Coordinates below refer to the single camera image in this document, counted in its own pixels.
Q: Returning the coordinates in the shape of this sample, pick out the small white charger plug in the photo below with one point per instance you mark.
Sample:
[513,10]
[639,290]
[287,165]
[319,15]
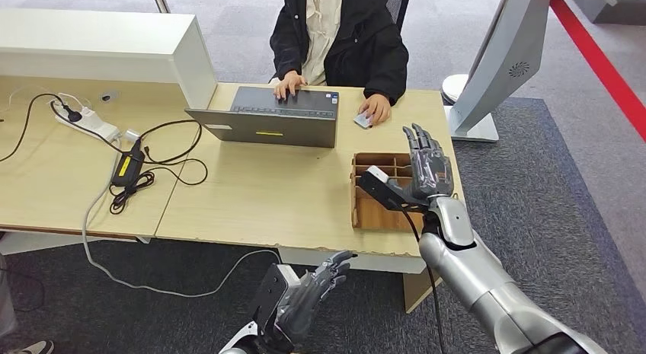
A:
[131,135]

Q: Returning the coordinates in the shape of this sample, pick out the black office chair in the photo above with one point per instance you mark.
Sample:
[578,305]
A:
[398,3]

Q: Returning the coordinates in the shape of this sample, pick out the person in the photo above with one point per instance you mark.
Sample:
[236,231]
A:
[363,44]

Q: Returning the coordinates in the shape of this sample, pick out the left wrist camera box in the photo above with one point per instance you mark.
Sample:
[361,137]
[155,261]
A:
[267,296]

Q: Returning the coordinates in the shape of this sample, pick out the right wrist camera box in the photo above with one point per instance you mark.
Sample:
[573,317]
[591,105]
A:
[381,188]

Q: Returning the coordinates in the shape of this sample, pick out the black power adapter yellow label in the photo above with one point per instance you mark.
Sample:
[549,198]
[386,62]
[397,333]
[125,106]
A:
[126,165]

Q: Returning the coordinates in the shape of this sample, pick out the bystander's leg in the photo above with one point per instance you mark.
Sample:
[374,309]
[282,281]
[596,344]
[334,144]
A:
[6,301]

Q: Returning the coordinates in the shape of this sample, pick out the grey desk grommet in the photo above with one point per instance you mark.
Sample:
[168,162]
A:
[108,96]

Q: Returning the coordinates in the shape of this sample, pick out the person's left hand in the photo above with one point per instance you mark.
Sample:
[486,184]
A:
[378,107]

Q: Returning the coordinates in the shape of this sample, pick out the grey display platform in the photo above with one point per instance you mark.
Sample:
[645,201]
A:
[615,8]

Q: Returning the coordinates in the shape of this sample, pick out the silver kiosk stand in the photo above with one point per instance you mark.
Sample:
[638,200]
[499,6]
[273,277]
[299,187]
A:
[504,54]

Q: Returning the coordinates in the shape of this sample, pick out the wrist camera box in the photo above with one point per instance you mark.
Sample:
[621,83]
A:
[267,296]
[381,188]

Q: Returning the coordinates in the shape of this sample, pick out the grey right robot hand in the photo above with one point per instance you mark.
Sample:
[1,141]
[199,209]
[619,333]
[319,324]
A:
[431,170]

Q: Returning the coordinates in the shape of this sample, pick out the wooden compartment organizer box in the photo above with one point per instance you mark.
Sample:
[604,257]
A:
[373,218]

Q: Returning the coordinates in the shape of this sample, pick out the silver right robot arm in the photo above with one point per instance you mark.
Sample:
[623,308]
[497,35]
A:
[479,276]

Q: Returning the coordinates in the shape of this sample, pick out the person's right hand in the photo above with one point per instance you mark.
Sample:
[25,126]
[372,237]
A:
[290,83]

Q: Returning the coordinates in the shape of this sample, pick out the white power strip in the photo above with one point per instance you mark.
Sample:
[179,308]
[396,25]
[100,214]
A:
[91,120]

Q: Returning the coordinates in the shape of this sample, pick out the grey sneaker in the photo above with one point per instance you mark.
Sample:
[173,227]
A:
[35,348]

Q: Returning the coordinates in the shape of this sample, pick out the round white base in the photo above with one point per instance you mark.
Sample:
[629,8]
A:
[451,87]

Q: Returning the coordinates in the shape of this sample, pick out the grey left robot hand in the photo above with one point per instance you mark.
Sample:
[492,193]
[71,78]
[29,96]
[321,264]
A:
[308,301]

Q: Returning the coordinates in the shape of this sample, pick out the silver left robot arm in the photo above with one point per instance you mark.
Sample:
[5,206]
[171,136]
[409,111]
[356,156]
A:
[239,344]

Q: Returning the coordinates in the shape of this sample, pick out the white counter partition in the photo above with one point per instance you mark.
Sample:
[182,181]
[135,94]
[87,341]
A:
[101,44]

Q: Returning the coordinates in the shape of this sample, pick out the wooden desk leg panel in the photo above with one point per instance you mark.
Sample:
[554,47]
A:
[416,291]

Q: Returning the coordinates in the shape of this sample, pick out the dark grey laptop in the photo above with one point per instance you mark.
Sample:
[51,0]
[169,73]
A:
[272,127]

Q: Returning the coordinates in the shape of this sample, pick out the white ID card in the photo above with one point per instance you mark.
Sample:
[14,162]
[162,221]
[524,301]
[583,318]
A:
[361,121]

